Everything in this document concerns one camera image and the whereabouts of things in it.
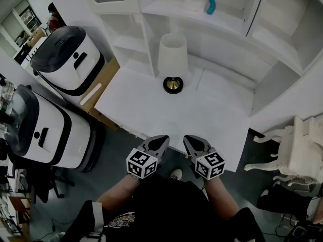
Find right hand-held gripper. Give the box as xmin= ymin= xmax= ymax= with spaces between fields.
xmin=183 ymin=134 xmax=226 ymax=181

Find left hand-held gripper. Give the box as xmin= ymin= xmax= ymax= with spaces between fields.
xmin=126 ymin=134 xmax=171 ymax=180

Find white table lamp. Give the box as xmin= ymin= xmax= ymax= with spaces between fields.
xmin=157 ymin=33 xmax=188 ymax=95

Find person's right forearm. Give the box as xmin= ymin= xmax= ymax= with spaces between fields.
xmin=203 ymin=177 xmax=241 ymax=221

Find person's left forearm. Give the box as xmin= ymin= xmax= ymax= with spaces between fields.
xmin=96 ymin=174 xmax=141 ymax=212

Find white table top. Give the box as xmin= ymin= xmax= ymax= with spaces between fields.
xmin=94 ymin=56 xmax=256 ymax=173

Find white desk hutch shelves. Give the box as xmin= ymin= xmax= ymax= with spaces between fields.
xmin=85 ymin=0 xmax=323 ymax=116

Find person's right white shoe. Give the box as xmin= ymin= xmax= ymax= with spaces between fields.
xmin=170 ymin=168 xmax=183 ymax=182

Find person's black shirt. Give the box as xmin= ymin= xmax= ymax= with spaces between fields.
xmin=64 ymin=172 xmax=266 ymax=242

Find brown cardboard box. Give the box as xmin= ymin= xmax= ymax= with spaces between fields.
xmin=80 ymin=56 xmax=122 ymax=131

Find white flat strip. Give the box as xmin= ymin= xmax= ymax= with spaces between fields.
xmin=80 ymin=83 xmax=102 ymax=104

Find white and black robot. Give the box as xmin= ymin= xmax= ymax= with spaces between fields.
xmin=29 ymin=25 xmax=106 ymax=97
xmin=6 ymin=84 xmax=106 ymax=173

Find cream ornate carved chair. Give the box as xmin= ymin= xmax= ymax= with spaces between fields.
xmin=243 ymin=114 xmax=323 ymax=189

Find black office chair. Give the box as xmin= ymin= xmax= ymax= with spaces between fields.
xmin=32 ymin=164 xmax=76 ymax=204

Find teal curved object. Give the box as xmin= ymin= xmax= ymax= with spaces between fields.
xmin=205 ymin=0 xmax=218 ymax=16

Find white tissue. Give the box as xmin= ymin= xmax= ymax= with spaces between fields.
xmin=183 ymin=0 xmax=205 ymax=13

